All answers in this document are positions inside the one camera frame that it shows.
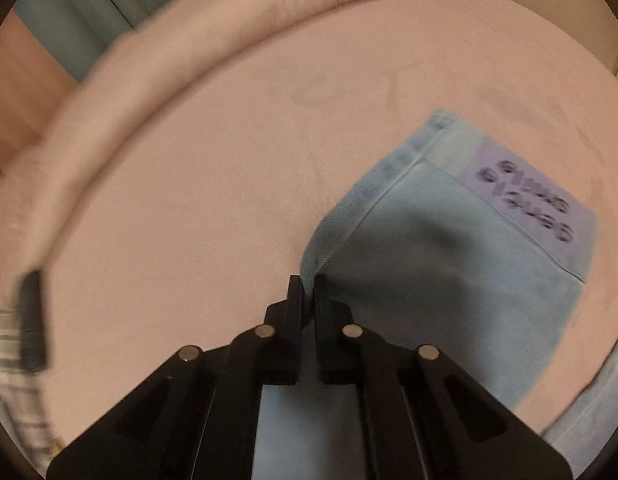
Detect light blue denim pants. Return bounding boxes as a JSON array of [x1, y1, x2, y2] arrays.
[[252, 110, 618, 479]]

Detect plaid pillow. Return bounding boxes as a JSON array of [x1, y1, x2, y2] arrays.
[[0, 310, 62, 478]]

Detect pink bed sheet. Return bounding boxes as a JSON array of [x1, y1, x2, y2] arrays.
[[42, 0, 618, 442]]

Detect pink rolled duvet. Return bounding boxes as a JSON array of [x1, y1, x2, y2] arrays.
[[0, 0, 482, 306]]

